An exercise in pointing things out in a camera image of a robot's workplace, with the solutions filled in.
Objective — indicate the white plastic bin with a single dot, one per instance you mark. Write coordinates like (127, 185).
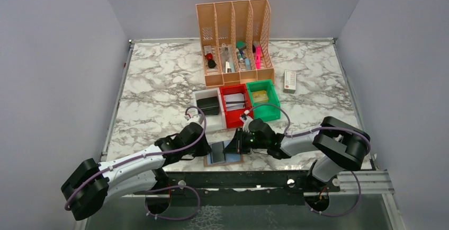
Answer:
(217, 122)

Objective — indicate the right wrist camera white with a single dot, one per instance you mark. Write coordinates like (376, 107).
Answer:
(246, 119)

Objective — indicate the white card stack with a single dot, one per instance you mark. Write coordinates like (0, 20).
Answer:
(234, 101)

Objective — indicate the white red small box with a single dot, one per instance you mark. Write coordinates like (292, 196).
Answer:
(290, 81)

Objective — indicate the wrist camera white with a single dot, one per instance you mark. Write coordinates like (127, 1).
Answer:
(197, 119)
(246, 119)

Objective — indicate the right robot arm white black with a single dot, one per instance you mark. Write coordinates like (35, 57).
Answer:
(344, 146)

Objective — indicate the peach desk file organizer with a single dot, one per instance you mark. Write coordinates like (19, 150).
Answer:
(221, 25)

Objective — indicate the red plastic bin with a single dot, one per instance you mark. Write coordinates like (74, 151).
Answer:
(233, 117)

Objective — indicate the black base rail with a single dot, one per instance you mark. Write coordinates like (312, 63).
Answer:
(238, 188)

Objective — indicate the blue white marker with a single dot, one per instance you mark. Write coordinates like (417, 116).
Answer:
(247, 64)

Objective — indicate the teal capped marker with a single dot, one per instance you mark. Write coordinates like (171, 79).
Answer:
(240, 45)

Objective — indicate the green plastic bin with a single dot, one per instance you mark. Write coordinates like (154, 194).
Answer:
(266, 113)

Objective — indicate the gold card stack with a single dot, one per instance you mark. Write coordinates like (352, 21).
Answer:
(260, 97)

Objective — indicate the pink highlighter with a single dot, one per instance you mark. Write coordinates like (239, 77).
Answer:
(258, 56)

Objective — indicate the black card stack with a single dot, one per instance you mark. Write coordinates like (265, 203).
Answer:
(210, 106)

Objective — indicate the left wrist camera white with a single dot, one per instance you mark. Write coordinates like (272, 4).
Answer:
(197, 119)

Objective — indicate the brown leather card holder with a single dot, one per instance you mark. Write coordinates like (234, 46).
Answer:
(230, 158)

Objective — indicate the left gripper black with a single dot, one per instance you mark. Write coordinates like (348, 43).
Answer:
(205, 149)

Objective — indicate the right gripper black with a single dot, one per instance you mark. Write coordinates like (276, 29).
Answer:
(236, 145)

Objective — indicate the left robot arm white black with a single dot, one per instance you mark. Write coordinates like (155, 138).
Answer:
(93, 184)

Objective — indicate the red black small object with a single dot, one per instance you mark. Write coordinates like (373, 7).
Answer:
(211, 64)

